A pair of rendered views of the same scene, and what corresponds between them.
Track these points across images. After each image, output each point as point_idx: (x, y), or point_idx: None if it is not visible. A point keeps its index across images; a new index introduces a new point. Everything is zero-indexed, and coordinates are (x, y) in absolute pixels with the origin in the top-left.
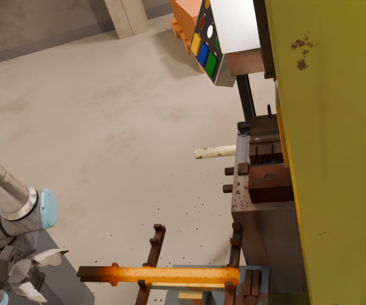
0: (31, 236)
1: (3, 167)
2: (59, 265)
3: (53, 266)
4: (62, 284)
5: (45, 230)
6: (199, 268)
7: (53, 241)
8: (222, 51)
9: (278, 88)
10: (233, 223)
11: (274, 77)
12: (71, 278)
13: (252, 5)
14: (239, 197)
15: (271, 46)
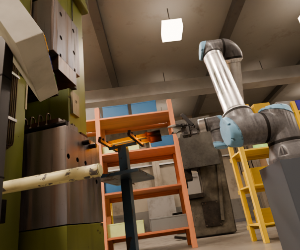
0: (273, 158)
1: (217, 88)
2: (286, 212)
3: (278, 200)
4: (283, 225)
5: (282, 170)
6: (117, 139)
7: (287, 188)
8: (79, 76)
9: (84, 89)
10: (100, 136)
11: (74, 90)
12: (299, 246)
13: None
14: None
15: (84, 82)
